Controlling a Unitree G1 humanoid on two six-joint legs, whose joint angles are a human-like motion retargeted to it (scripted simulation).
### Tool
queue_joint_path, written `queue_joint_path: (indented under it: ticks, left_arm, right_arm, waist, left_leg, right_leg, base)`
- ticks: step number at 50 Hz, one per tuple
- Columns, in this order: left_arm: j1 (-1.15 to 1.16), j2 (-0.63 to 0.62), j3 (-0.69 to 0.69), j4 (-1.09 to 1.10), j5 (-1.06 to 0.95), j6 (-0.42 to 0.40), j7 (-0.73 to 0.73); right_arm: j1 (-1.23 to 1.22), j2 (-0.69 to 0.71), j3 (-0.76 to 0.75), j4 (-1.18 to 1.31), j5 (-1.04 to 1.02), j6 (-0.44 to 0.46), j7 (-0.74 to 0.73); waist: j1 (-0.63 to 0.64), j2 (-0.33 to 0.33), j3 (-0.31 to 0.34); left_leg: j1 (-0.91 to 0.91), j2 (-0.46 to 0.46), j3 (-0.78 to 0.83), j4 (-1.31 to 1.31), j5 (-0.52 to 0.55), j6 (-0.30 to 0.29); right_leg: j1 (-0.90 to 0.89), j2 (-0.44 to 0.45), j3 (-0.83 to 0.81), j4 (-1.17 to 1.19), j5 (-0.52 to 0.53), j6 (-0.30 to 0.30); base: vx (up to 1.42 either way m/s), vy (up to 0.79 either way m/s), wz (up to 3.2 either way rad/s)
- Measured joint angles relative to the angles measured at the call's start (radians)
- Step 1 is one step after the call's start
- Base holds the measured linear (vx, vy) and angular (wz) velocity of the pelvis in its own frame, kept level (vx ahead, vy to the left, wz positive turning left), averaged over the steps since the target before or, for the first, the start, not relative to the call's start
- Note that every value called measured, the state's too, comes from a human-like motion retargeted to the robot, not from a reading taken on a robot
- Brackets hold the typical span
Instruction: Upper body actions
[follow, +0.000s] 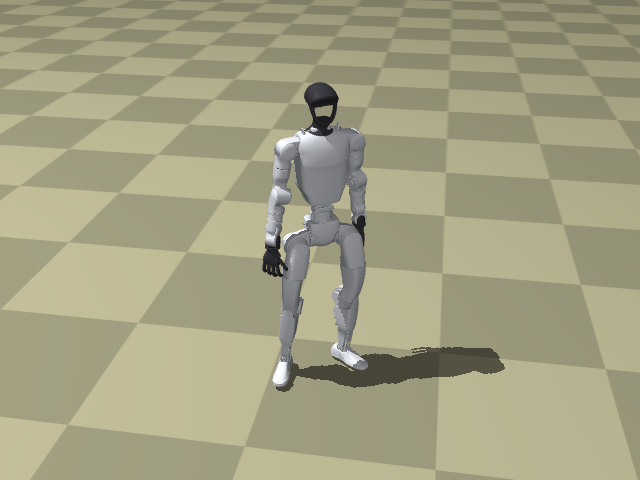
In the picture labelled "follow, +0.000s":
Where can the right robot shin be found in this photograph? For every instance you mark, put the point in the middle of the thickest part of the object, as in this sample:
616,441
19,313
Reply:
287,331

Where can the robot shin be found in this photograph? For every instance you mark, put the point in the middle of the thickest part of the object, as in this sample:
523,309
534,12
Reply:
345,319
287,331

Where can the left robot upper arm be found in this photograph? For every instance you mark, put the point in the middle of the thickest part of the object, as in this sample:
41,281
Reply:
355,177

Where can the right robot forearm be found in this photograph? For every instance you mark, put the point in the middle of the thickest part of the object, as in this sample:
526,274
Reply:
275,216

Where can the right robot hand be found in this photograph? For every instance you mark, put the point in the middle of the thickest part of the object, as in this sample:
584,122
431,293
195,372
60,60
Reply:
272,259

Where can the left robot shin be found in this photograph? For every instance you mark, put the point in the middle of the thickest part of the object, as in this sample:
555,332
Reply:
345,319

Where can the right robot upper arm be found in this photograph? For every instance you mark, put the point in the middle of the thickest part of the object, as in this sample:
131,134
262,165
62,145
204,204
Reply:
285,151

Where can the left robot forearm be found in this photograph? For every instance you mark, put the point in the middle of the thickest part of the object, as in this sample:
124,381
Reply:
357,202

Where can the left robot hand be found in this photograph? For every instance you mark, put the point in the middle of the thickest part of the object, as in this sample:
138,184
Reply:
360,224

